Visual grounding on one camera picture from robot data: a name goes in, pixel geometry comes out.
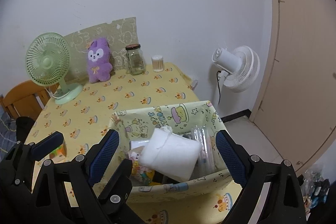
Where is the blue plaid bedding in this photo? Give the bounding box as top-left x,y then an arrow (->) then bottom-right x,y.
0,107 -> 17,160

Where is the green desk fan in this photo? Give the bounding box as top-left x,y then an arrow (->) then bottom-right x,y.
25,32 -> 83,105

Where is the yellow cake print tablecloth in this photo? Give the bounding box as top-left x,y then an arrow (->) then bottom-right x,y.
26,63 -> 241,223

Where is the clear plastic tube pack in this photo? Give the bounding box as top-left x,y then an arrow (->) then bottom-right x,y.
191,126 -> 215,179

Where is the purple plush bunny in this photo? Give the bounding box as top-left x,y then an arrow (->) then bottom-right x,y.
87,38 -> 113,83

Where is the black garment on chair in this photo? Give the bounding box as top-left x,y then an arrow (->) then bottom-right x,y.
15,117 -> 35,143

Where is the cartoon animal tissue pack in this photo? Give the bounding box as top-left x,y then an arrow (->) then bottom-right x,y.
127,149 -> 155,186

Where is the yellow patterned storage box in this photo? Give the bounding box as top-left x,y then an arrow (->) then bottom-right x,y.
102,101 -> 233,203

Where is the white standing fan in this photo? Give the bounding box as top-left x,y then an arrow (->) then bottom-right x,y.
212,46 -> 260,103

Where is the white beige cloth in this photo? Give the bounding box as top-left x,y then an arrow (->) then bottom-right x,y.
130,139 -> 149,149

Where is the green tissue pack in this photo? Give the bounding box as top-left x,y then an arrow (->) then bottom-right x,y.
49,141 -> 67,163

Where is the cotton swab container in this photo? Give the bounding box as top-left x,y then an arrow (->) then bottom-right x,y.
151,55 -> 165,72

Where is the glass jar with lid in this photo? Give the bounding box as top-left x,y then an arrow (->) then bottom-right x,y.
125,44 -> 146,75

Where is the beige door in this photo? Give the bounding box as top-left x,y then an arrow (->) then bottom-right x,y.
250,0 -> 335,174

